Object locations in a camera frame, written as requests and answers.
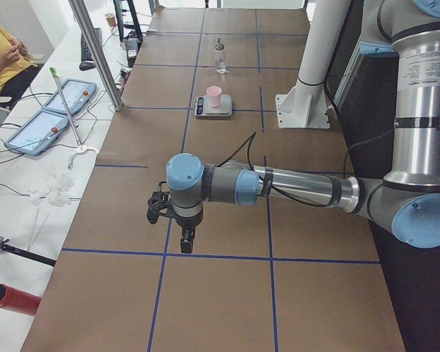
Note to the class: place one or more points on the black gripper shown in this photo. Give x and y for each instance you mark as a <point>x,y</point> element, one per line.
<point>186,223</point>

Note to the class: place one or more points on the pink plastic cup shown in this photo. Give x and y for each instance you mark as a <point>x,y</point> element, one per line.
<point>214,96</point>

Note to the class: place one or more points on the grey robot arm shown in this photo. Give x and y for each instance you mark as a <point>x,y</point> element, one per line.
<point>405,202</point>

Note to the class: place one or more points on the silver digital kitchen scale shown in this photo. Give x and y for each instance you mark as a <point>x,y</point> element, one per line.
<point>203,108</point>

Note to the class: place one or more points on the crumpled white tissue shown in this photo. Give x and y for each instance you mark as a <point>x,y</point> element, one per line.
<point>55,188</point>

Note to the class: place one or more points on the far blue teach pendant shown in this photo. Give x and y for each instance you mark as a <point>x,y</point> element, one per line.
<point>77,94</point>

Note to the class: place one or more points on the blue teach pendant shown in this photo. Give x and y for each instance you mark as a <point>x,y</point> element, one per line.
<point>77,94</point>
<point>38,133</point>

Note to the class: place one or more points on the near blue teach pendant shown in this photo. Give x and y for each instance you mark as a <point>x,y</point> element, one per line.
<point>38,133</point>

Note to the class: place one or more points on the black tripod rod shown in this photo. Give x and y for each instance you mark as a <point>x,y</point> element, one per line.
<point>5,247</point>

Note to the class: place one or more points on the red cylinder tube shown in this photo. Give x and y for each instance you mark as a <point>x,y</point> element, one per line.
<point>16,300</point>

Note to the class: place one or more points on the black computer mouse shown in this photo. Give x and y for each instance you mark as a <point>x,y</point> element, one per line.
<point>86,65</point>

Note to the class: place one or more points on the green tipped metal rod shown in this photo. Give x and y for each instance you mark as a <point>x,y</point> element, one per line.
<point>59,89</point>

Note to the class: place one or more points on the person in yellow shirt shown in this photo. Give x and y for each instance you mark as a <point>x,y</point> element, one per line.
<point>17,70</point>

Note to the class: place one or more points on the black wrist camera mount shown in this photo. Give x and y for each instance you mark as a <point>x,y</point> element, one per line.
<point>159,205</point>

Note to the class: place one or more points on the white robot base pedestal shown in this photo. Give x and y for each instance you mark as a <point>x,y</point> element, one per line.
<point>304,106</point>

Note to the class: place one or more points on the aluminium frame post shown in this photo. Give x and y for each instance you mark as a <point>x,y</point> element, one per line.
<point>84,21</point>

